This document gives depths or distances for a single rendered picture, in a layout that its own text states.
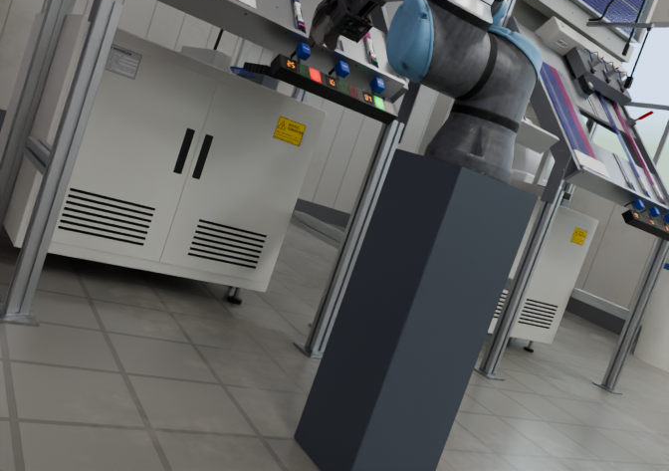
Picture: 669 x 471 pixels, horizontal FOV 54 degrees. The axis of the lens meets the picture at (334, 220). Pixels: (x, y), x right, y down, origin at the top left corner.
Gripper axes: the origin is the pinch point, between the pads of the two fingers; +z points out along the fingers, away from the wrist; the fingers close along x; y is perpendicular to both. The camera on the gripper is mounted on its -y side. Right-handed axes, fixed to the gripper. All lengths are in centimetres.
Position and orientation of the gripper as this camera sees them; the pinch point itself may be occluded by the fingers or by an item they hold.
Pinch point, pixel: (314, 40)
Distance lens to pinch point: 145.8
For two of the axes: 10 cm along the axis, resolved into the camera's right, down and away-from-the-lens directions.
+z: -6.1, 4.9, 6.3
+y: 1.5, 8.5, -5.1
